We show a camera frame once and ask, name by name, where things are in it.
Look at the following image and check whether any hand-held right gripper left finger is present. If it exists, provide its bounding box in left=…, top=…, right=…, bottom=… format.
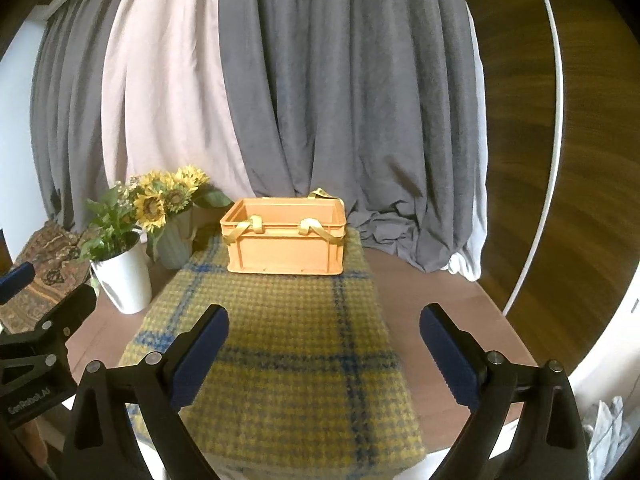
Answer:
left=60, top=304, right=231, bottom=480

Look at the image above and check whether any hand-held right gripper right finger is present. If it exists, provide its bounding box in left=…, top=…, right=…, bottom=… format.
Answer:
left=419, top=303, right=591, bottom=480

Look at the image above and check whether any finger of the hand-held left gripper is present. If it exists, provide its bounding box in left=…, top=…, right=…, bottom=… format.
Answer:
left=30, top=285, right=97, bottom=361
left=0, top=261, right=35, bottom=303

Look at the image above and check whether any orange plastic crate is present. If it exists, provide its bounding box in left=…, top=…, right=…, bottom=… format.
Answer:
left=220, top=189, right=348, bottom=277

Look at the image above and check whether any patterned rug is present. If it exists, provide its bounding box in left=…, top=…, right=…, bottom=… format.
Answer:
left=0, top=222, right=101, bottom=333

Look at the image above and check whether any potted plant in white pot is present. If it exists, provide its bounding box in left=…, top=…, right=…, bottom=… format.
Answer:
left=80, top=182, right=153, bottom=316

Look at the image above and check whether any yellow blue plaid mat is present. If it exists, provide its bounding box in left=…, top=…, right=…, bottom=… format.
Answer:
left=117, top=227, right=428, bottom=480

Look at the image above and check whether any green ribbed vase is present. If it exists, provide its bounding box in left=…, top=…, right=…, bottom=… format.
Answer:
left=157, top=207, right=196, bottom=270

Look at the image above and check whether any white sheer curtain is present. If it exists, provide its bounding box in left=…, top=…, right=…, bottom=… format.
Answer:
left=447, top=2, right=488, bottom=281

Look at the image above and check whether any sunflower bouquet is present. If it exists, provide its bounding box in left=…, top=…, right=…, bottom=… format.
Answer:
left=127, top=165, right=233, bottom=261

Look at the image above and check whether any grey curtain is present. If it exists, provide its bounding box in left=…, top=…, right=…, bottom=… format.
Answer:
left=217, top=0, right=483, bottom=273
left=30, top=7, right=128, bottom=231

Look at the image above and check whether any white plastic bag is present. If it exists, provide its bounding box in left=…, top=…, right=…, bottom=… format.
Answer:
left=582, top=396, right=633, bottom=480

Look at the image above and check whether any pink curtain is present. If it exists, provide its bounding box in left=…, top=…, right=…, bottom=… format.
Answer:
left=100, top=0, right=256, bottom=206

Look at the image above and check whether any white cable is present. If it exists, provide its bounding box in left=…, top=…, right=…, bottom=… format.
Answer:
left=502, top=0, right=566, bottom=316

